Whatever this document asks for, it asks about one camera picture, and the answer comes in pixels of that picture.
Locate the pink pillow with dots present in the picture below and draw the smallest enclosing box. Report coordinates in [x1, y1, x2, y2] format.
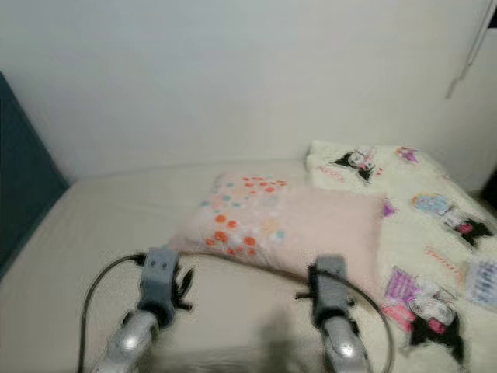
[169, 171, 389, 284]

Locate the bed mattress with beige sheet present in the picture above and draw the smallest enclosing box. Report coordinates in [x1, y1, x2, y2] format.
[0, 162, 497, 373]

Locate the cream cartoon print blanket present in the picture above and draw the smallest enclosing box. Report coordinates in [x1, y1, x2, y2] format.
[305, 140, 497, 366]

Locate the white book with blue letters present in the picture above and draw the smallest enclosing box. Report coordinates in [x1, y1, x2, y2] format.
[464, 256, 497, 312]

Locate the teal upholstered headboard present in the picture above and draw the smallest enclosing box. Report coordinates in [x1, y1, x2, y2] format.
[0, 74, 71, 273]

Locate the white window blind wand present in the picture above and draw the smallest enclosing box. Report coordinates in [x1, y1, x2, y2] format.
[445, 0, 494, 100]

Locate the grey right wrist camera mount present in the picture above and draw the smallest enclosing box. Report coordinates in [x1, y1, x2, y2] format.
[311, 255, 350, 323]

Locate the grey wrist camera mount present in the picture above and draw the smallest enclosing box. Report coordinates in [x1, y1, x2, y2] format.
[311, 255, 350, 323]
[144, 246, 186, 315]

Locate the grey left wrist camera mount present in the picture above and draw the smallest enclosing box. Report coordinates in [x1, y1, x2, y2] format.
[144, 246, 186, 315]

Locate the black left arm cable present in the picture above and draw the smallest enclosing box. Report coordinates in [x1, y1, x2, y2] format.
[78, 253, 152, 373]

